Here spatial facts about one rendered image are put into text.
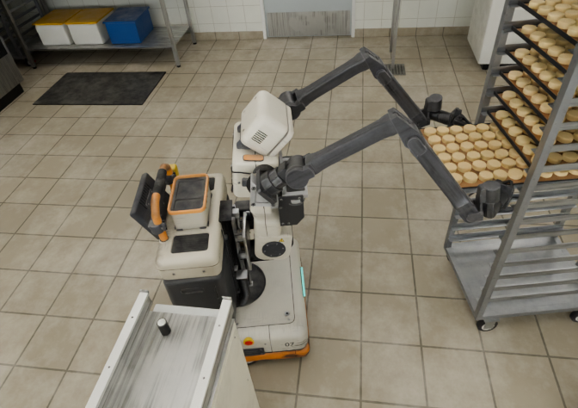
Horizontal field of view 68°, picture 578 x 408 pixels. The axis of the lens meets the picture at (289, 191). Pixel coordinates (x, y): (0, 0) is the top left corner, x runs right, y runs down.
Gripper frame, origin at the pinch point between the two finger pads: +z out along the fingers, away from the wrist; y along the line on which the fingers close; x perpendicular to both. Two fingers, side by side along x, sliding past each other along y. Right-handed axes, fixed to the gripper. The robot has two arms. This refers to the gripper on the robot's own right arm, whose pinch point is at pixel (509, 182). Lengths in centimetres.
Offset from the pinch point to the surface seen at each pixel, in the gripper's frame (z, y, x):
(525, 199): -0.4, -4.4, -6.8
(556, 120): -0.3, 29.4, -7.0
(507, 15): 31, 46, 25
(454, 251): 31, -83, 21
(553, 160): 11.4, 7.4, -9.1
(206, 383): -121, -9, 34
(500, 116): 28.9, 7.4, 17.2
